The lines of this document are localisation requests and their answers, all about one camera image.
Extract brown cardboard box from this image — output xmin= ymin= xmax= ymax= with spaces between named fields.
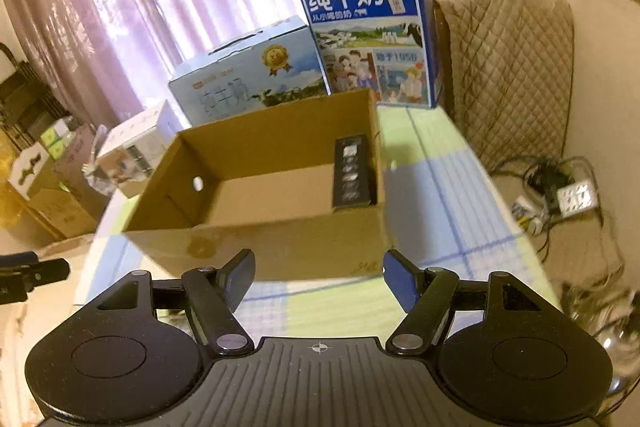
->
xmin=121 ymin=88 xmax=396 ymax=282

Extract open brown carton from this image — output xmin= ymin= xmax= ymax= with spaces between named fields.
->
xmin=52 ymin=124 xmax=111 ymax=223

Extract checked tablecloth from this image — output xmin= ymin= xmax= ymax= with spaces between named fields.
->
xmin=80 ymin=104 xmax=561 ymax=343

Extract printed beige bed sheet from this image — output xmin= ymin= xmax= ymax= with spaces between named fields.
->
xmin=0 ymin=237 xmax=101 ymax=427

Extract tangled black cables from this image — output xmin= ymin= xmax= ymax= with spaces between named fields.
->
xmin=492 ymin=155 xmax=626 ymax=288

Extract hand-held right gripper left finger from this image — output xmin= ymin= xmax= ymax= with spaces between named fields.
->
xmin=95 ymin=249 xmax=257 ymax=359

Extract cardboard carton with white cutout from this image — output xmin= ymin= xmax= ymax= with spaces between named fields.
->
xmin=7 ymin=144 xmax=96 ymax=240

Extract beige quilted chair cover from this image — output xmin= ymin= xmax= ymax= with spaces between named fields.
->
xmin=432 ymin=0 xmax=576 ymax=162

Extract dark blue milk carton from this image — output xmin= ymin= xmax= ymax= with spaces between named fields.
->
xmin=294 ymin=0 xmax=446 ymax=109

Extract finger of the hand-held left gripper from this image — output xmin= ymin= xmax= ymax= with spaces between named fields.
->
xmin=27 ymin=258 xmax=71 ymax=293
xmin=0 ymin=251 xmax=38 ymax=267

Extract white power strip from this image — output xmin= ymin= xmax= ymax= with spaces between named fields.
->
xmin=556 ymin=179 xmax=600 ymax=212

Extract light blue milk carton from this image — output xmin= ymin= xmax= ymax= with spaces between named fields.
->
xmin=167 ymin=15 xmax=332 ymax=128

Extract black folding step ladder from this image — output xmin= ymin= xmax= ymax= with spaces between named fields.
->
xmin=0 ymin=42 xmax=71 ymax=142

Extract black slim picture box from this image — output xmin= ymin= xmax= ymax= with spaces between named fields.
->
xmin=331 ymin=134 xmax=378 ymax=212

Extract green tissue packs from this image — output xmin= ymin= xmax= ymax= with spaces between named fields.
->
xmin=40 ymin=119 xmax=76 ymax=158

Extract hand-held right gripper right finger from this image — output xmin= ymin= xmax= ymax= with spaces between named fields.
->
xmin=382 ymin=249 xmax=546 ymax=355

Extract metal electric fan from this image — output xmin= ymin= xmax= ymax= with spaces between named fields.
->
xmin=560 ymin=282 xmax=640 ymax=403

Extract white appliance box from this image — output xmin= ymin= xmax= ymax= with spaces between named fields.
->
xmin=95 ymin=99 xmax=183 ymax=198

